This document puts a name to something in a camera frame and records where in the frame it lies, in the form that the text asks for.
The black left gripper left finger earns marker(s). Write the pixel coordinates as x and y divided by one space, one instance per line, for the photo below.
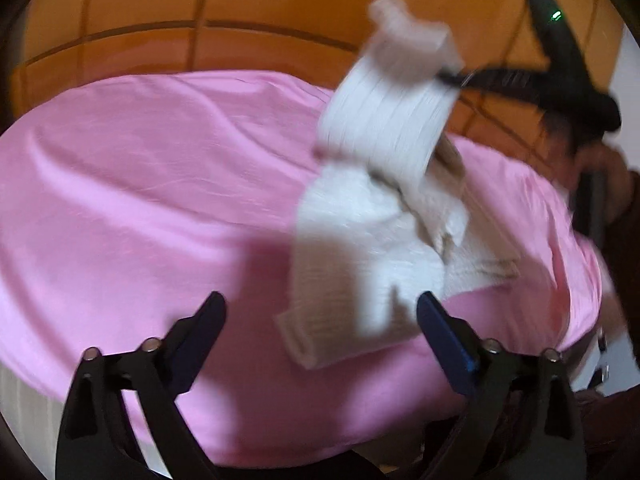
96 440

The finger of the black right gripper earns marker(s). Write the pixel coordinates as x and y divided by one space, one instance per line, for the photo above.
519 84

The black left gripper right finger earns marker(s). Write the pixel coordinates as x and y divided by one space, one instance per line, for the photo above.
521 420

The white knit sweater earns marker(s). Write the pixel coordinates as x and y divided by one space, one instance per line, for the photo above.
391 215

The person's right hand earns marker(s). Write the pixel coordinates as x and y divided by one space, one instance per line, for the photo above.
600 157

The pink bed sheet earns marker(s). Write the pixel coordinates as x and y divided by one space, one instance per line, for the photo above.
126 202

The orange wooden headboard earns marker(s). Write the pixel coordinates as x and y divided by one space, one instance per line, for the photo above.
53 45

